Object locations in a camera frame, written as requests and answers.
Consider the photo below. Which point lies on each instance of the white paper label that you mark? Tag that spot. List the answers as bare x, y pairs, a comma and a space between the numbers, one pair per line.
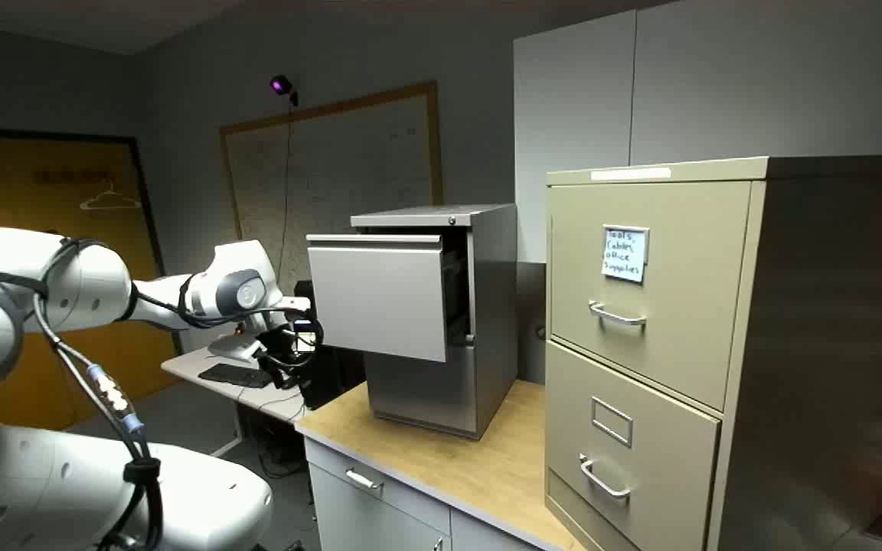
627, 254

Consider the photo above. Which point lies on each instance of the grey side desk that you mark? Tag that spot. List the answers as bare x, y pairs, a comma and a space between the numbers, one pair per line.
238, 377

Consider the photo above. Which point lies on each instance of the tall white wall cabinet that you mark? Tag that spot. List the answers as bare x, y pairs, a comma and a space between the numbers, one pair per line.
692, 80

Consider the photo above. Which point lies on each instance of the grey desk drawer unit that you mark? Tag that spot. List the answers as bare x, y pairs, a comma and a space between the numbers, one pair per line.
361, 511

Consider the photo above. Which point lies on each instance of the beige lower cabinet drawer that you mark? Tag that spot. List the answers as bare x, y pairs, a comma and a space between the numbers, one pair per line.
629, 471

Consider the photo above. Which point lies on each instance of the beige two-drawer filing cabinet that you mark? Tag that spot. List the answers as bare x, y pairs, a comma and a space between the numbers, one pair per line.
798, 461

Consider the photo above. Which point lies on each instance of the wooden door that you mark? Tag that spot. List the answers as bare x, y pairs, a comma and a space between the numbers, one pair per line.
41, 188

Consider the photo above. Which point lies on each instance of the grey top drawer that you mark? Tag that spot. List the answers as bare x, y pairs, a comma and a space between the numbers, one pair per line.
386, 292

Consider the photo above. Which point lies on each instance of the beige upper cabinet drawer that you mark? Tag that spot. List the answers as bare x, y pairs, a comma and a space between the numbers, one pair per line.
672, 329

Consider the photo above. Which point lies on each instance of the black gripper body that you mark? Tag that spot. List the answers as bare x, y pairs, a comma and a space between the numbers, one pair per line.
289, 351

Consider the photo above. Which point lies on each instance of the wire clothes hanger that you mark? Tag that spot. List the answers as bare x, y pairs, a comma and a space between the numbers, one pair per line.
111, 200

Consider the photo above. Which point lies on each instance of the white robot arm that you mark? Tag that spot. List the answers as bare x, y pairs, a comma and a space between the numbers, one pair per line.
120, 492

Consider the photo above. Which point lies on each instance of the camera on thin stand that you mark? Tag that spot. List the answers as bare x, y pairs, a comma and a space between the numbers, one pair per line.
286, 90

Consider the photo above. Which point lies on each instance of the beige cabinet drawer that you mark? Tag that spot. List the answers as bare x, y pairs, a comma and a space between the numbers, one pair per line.
629, 471
672, 329

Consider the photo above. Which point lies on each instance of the small grey filing cabinet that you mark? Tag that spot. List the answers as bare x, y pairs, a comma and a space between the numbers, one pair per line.
460, 392

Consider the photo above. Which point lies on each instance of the wall whiteboard with wood frame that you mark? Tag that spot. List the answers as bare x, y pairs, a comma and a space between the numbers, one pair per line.
312, 169

